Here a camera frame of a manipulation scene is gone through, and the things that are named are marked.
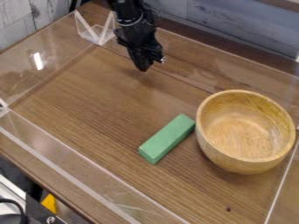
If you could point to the green rectangular block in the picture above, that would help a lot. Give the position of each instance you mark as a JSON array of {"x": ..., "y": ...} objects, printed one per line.
[{"x": 163, "y": 141}]

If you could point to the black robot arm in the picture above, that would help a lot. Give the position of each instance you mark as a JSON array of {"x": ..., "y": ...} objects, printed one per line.
[{"x": 128, "y": 6}]

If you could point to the yellow tag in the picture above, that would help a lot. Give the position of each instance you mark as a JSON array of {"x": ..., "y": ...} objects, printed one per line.
[{"x": 49, "y": 203}]

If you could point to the clear acrylic corner bracket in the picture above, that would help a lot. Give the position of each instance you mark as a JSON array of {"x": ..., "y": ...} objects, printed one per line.
[{"x": 97, "y": 34}]

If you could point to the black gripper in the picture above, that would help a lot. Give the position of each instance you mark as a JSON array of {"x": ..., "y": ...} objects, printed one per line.
[{"x": 135, "y": 34}]

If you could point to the brown wooden bowl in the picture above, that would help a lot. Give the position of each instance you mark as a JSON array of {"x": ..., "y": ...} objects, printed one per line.
[{"x": 244, "y": 131}]

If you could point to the clear acrylic tray wall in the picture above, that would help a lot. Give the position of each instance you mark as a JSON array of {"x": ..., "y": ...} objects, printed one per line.
[{"x": 76, "y": 146}]

